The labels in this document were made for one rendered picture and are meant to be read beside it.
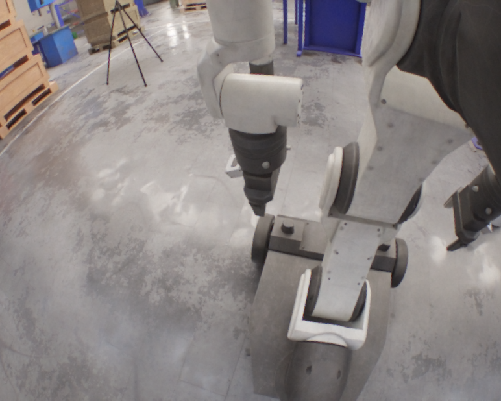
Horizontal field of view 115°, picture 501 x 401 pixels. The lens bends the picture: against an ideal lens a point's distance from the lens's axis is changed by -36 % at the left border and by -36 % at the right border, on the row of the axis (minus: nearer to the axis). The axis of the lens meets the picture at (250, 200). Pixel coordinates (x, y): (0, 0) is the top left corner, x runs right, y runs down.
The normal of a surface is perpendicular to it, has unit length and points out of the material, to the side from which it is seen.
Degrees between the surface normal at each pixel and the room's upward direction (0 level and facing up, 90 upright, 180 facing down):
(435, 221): 0
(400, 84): 35
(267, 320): 0
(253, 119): 102
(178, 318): 0
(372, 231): 60
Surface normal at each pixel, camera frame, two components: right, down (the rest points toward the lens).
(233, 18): -0.13, 0.89
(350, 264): -0.27, 0.36
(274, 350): -0.06, -0.62
